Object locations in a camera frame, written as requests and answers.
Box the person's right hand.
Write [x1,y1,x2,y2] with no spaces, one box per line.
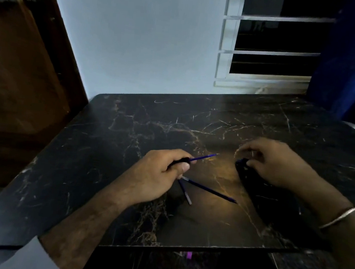
[232,135,322,193]

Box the person's left hand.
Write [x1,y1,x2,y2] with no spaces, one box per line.
[116,143,198,211]

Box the blue pen with black grip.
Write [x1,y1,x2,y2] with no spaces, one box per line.
[168,149,218,173]

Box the black pouch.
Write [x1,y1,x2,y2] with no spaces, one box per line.
[226,157,331,252]

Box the person's right forearm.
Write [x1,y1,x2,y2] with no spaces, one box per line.
[290,171,355,269]

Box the person's left forearm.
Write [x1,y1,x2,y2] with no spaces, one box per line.
[35,169,142,269]

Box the short blue pen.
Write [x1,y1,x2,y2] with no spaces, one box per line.
[175,180,195,206]

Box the long blue pen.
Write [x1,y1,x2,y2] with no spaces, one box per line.
[179,176,240,204]

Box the brown wooden cupboard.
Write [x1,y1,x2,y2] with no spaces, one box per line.
[0,0,101,200]

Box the silver bracelet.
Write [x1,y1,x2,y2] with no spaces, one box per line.
[318,202,355,234]

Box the white window frame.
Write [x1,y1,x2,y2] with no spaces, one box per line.
[214,0,341,100]

